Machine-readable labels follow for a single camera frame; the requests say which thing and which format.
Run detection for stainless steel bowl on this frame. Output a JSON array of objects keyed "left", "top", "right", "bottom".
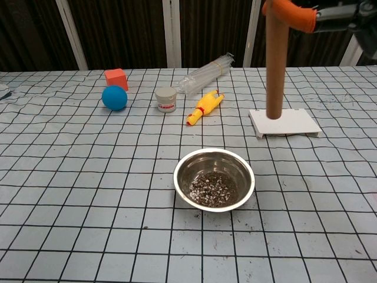
[{"left": 173, "top": 147, "right": 256, "bottom": 212}]

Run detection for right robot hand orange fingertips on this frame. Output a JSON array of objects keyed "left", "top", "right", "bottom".
[{"left": 262, "top": 0, "right": 377, "bottom": 60}]

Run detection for blue ball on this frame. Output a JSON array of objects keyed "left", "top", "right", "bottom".
[{"left": 101, "top": 85, "right": 128, "bottom": 111}]

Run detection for white frame post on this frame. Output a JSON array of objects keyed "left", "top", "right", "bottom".
[
  {"left": 162, "top": 0, "right": 182, "bottom": 69},
  {"left": 338, "top": 32, "right": 369, "bottom": 67},
  {"left": 242, "top": 0, "right": 262, "bottom": 68},
  {"left": 55, "top": 0, "right": 88, "bottom": 71}
]

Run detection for orange cube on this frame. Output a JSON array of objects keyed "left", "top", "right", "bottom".
[{"left": 104, "top": 68, "right": 130, "bottom": 91}]

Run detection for grid-patterned tablecloth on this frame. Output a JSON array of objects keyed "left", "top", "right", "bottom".
[{"left": 0, "top": 66, "right": 377, "bottom": 283}]

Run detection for yellow rubber chicken toy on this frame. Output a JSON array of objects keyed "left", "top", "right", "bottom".
[{"left": 186, "top": 89, "right": 225, "bottom": 127}]

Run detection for wooden rolling pin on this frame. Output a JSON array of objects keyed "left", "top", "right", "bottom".
[{"left": 265, "top": 11, "right": 289, "bottom": 120}]

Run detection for bundle of clear plastic tubes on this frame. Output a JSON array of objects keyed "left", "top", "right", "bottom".
[{"left": 176, "top": 52, "right": 236, "bottom": 97}]

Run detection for small grey-lidded white jar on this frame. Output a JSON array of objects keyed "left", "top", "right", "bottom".
[{"left": 155, "top": 87, "right": 178, "bottom": 113}]

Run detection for white plastic board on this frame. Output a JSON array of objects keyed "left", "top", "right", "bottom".
[{"left": 249, "top": 108, "right": 323, "bottom": 139}]

